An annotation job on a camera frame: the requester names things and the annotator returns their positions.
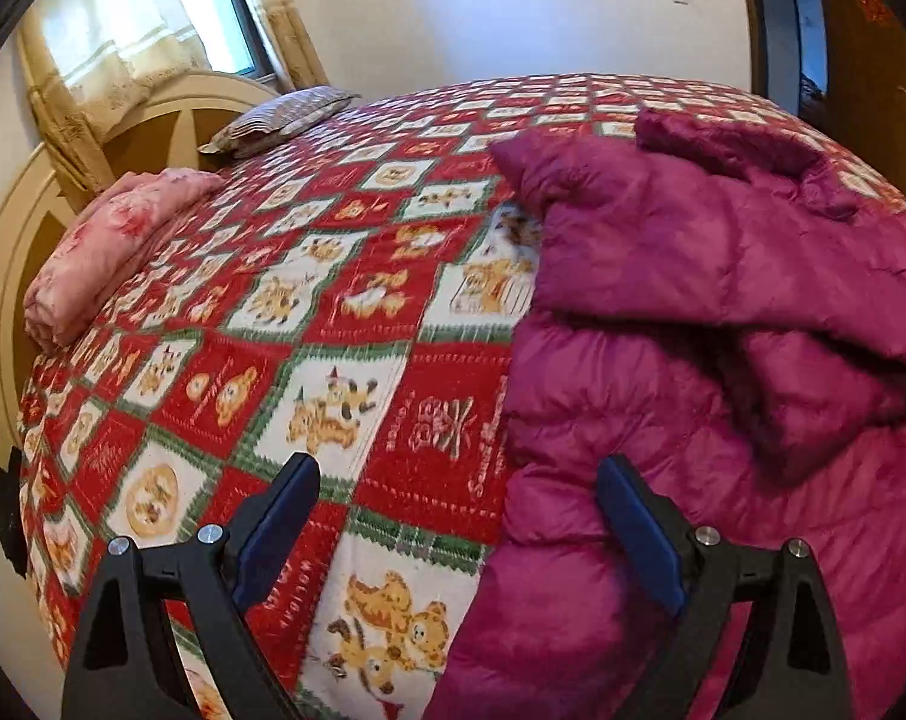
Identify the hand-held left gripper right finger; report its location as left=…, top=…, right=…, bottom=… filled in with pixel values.
left=595, top=454, right=855, bottom=720

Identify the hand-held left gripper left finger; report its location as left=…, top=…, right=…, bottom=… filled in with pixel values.
left=61, top=452, right=323, bottom=720

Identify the magenta down jacket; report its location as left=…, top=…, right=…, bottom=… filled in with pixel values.
left=423, top=109, right=906, bottom=720

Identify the red printed bedspread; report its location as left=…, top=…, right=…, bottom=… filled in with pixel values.
left=16, top=73, right=906, bottom=720

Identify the pink folded quilt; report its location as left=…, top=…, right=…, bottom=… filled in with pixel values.
left=24, top=169, right=225, bottom=353

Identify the striped pillow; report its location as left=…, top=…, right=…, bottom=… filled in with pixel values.
left=198, top=86, right=362, bottom=160

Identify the cream wooden headboard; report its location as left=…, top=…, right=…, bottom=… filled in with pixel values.
left=0, top=69, right=281, bottom=470

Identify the beige curtain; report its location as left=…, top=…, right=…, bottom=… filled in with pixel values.
left=239, top=0, right=330, bottom=91

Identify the brown wooden door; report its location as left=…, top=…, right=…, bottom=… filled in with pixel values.
left=817, top=0, right=906, bottom=200

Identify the window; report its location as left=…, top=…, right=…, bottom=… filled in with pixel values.
left=160, top=0, right=274, bottom=80

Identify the white sheer curtain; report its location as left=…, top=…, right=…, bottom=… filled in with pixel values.
left=18, top=0, right=214, bottom=192

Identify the brown door frame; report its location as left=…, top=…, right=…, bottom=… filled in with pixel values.
left=734, top=0, right=769, bottom=102

